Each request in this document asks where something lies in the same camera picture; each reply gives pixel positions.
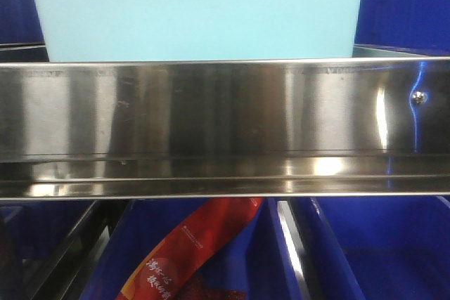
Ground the dark blue bin upper right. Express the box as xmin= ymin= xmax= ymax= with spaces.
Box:
xmin=355 ymin=0 xmax=449 ymax=56

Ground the dark blue bin lower left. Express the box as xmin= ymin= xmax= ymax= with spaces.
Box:
xmin=1 ymin=200 xmax=91 ymax=260

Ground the dark blue bin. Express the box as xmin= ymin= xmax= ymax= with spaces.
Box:
xmin=80 ymin=198 xmax=302 ymax=299
xmin=290 ymin=196 xmax=449 ymax=299
xmin=355 ymin=0 xmax=449 ymax=56
xmin=1 ymin=200 xmax=91 ymax=260
xmin=1 ymin=0 xmax=44 ymax=44

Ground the steel divider rail lower left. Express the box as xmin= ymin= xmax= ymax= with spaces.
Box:
xmin=25 ymin=200 xmax=128 ymax=299

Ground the light blue plastic bin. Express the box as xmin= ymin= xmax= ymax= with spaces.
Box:
xmin=35 ymin=0 xmax=360 ymax=62

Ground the steel divider rail lower right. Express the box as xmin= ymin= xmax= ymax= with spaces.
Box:
xmin=277 ymin=200 xmax=322 ymax=299

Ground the steel divider rail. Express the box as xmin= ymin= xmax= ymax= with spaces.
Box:
xmin=277 ymin=200 xmax=322 ymax=299
xmin=25 ymin=200 xmax=128 ymax=299

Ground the silver screw on rail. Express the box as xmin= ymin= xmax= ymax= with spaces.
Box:
xmin=411 ymin=91 xmax=428 ymax=105

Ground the dark blue bin lower middle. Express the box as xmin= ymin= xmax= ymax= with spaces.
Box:
xmin=80 ymin=198 xmax=302 ymax=299

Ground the dark blue bin upper left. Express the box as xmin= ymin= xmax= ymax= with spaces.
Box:
xmin=1 ymin=0 xmax=44 ymax=44

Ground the stainless steel shelf rail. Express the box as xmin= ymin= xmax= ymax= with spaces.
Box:
xmin=1 ymin=57 xmax=449 ymax=200

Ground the dark blue bin lower right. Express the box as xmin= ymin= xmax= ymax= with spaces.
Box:
xmin=290 ymin=196 xmax=449 ymax=299

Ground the red snack package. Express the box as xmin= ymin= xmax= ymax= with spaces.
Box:
xmin=116 ymin=197 xmax=264 ymax=299

